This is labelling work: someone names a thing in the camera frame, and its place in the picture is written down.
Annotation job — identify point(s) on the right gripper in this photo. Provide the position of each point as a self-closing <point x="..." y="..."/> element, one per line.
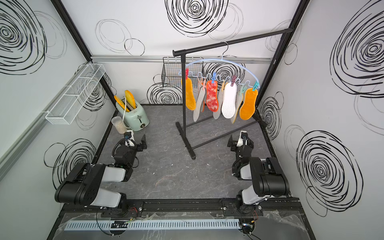
<point x="234" y="144"/>

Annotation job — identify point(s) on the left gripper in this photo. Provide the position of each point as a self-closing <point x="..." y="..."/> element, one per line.
<point x="139" y="145"/>

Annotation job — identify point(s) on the orange fuzzy insole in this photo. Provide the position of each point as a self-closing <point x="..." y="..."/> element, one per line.
<point x="249" y="106"/>
<point x="190" y="99"/>

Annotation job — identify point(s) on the grey felt yellow-edged insole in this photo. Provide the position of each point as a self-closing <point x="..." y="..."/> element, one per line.
<point x="199" y="102"/>

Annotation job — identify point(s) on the black garment rack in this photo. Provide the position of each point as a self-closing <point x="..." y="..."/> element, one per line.
<point x="283" y="44"/>

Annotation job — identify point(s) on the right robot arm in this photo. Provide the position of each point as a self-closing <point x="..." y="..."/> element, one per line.
<point x="267" y="177"/>

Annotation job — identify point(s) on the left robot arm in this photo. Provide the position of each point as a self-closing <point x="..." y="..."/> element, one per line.
<point x="82" y="186"/>

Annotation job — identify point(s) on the mint green toaster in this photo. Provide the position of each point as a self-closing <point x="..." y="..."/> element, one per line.
<point x="135" y="119"/>

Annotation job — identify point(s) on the translucent plastic cup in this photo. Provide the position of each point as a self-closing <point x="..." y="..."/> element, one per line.
<point x="118" y="123"/>

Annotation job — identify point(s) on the yellow toast slice leaning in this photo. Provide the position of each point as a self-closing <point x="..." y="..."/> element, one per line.
<point x="121" y="104"/>

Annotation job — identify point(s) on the white knitted insole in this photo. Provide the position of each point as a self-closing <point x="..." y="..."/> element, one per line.
<point x="229" y="100"/>

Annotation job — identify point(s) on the grey black-backed insole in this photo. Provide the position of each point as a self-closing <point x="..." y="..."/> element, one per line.
<point x="217" y="114"/>

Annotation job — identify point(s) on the grey orange-edged insole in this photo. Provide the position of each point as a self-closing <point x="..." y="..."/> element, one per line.
<point x="239" y="100"/>

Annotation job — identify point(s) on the red white patterned insole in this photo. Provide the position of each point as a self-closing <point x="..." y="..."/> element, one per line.
<point x="212" y="96"/>

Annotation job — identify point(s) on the mint green clothespin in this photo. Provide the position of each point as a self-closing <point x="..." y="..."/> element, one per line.
<point x="243" y="89"/>

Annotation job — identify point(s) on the teal clothespin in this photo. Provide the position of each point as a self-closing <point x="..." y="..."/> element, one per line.
<point x="256" y="86"/>

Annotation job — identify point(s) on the purple clothespin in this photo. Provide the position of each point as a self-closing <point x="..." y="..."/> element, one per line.
<point x="233" y="80"/>

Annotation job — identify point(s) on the blue clothespin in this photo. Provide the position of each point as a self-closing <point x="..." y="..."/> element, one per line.
<point x="213" y="79"/>

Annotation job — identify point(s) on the red clothespin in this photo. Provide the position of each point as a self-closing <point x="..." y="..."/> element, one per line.
<point x="187" y="73"/>

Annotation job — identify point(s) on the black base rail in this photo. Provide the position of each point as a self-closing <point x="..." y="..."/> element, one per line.
<point x="225" y="207"/>

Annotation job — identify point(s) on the black wire wall basket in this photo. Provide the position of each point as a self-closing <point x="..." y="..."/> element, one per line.
<point x="171" y="75"/>

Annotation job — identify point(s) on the white slotted cable duct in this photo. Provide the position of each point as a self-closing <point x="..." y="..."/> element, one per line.
<point x="108" y="225"/>

